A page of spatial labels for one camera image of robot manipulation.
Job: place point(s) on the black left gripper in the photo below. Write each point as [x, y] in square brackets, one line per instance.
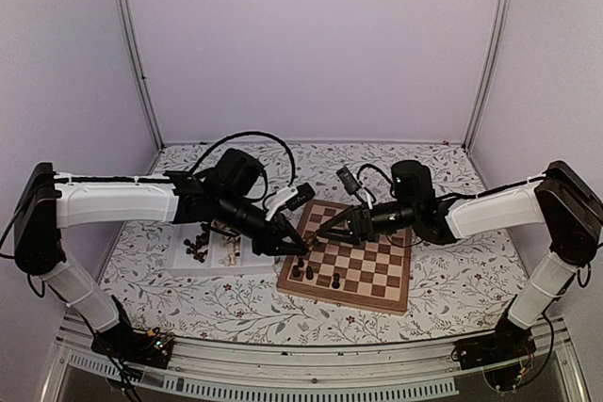
[272, 240]

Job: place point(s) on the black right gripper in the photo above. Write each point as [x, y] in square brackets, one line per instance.
[352, 216]

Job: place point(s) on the wooden chess board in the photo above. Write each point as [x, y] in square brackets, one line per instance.
[374, 276]

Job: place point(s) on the white plastic compartment tray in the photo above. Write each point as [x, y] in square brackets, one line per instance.
[181, 265]

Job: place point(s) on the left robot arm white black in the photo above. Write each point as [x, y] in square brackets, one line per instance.
[52, 202]

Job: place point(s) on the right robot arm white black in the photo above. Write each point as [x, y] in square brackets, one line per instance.
[557, 198]

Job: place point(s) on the pile of light chess pieces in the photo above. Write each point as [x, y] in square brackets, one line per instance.
[228, 250]

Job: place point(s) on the pile of dark chess pieces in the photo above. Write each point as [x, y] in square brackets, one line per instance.
[197, 247]

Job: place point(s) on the floral patterned table cloth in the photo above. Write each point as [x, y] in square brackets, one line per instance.
[453, 289]

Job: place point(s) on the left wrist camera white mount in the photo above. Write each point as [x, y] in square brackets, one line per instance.
[290, 198]

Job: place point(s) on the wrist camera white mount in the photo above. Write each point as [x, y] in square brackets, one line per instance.
[290, 198]
[354, 188]

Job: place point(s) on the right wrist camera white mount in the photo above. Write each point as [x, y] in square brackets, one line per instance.
[354, 188]

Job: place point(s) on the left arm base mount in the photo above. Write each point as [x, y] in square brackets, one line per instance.
[122, 342]

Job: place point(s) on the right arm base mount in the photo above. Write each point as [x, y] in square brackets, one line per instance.
[508, 346]

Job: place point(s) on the front aluminium rail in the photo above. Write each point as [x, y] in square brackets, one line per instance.
[204, 370]

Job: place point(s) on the left aluminium frame post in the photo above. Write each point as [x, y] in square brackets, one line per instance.
[139, 74]

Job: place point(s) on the aluminium frame post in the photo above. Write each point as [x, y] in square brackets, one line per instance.
[501, 12]
[139, 74]

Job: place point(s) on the right aluminium frame post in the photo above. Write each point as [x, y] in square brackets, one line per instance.
[501, 12]

